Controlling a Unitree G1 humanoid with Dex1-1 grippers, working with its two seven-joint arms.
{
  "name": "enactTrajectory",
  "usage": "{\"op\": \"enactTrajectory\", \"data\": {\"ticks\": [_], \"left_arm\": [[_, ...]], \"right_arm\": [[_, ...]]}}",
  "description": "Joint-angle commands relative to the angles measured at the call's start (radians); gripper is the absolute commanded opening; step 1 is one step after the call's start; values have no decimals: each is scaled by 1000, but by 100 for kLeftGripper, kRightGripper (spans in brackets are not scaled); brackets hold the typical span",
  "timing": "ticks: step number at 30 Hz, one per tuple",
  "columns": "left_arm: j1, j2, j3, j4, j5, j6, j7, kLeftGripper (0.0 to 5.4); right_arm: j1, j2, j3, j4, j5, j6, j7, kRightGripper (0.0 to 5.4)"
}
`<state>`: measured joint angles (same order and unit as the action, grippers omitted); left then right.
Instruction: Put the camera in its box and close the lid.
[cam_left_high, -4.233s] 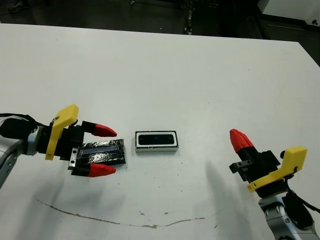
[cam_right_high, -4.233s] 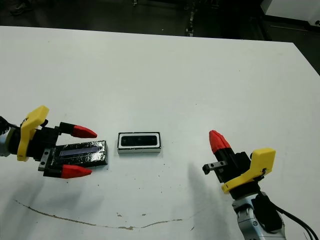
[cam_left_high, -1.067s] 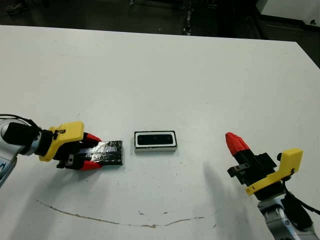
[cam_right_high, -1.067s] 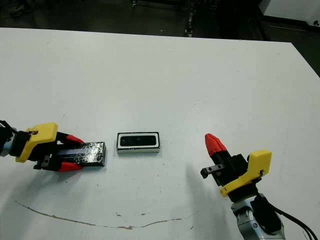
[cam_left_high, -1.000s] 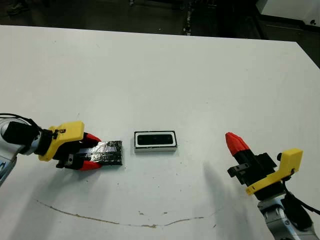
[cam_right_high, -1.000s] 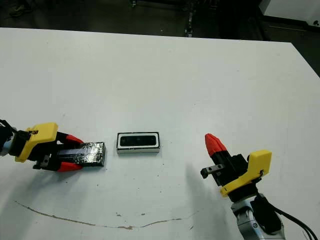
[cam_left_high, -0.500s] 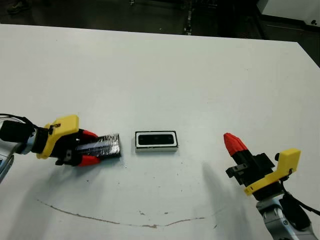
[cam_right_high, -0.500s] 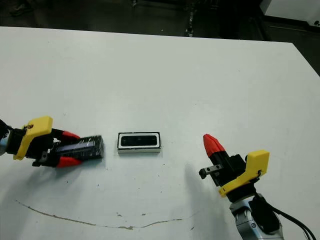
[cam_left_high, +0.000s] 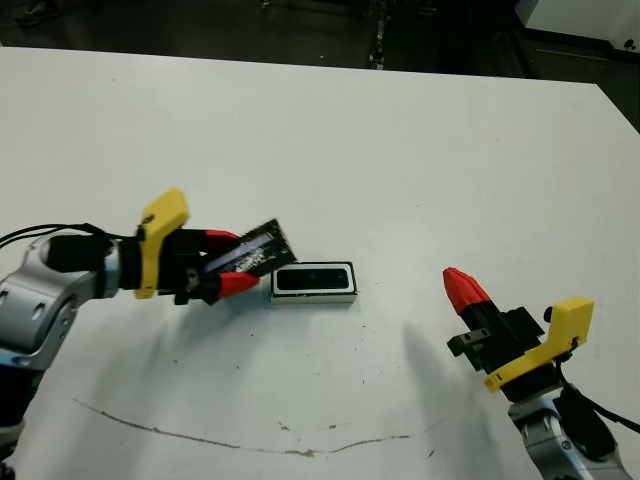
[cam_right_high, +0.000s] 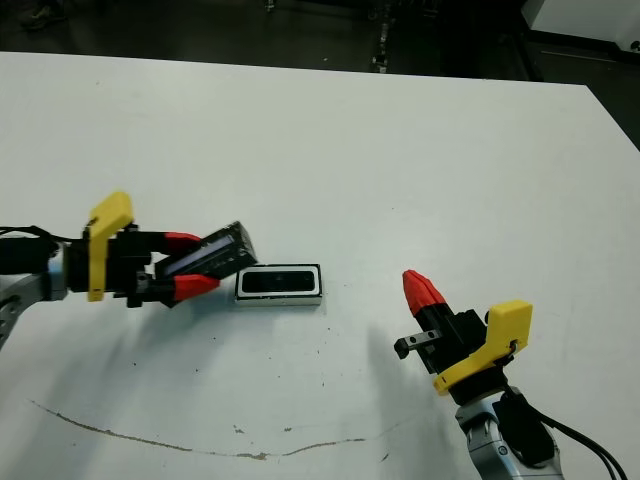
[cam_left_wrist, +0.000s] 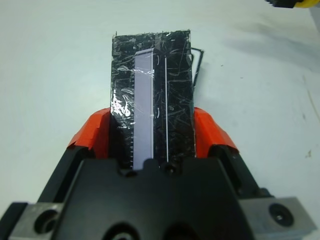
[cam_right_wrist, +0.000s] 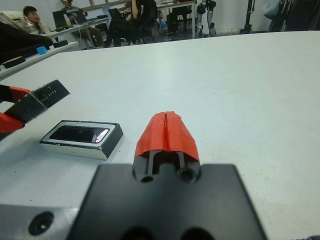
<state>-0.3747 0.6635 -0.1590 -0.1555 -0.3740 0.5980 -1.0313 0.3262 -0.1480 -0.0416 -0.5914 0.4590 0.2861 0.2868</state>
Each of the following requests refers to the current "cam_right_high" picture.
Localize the left gripper black yellow body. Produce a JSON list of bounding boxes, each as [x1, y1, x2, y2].
[[64, 189, 153, 303]]

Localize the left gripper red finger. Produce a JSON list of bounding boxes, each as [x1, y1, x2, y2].
[[127, 273, 222, 309], [149, 231, 204, 257]]

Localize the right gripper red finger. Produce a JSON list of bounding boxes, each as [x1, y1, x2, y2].
[[402, 269, 444, 331], [410, 269, 459, 326]]

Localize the right gripper black yellow body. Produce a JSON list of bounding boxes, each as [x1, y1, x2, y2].
[[393, 299, 534, 404]]

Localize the black tape-wrapped block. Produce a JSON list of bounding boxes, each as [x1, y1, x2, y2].
[[153, 219, 259, 282]]

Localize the white-lined camera box base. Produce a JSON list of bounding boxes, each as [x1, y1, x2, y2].
[[234, 262, 324, 307]]

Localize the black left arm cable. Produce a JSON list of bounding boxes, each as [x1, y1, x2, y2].
[[0, 225, 84, 244]]

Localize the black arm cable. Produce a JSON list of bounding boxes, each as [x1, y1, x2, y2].
[[504, 387, 629, 480], [0, 225, 84, 244]]

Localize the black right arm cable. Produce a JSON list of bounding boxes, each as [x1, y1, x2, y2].
[[504, 387, 629, 480]]

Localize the silver metal frame leg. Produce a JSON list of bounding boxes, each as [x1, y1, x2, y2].
[[371, 19, 396, 74]]

